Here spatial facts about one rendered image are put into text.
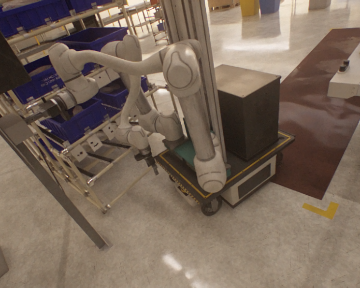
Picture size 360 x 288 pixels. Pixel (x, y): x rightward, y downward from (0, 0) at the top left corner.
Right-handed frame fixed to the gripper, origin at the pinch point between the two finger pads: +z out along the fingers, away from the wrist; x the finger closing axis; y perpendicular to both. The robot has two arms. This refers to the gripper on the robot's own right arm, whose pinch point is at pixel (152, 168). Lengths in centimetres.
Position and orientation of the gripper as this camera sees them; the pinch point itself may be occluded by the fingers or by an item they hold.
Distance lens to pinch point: 175.6
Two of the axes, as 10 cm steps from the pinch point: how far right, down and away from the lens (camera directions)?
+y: 8.2, -4.9, 2.9
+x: -5.1, -4.2, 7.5
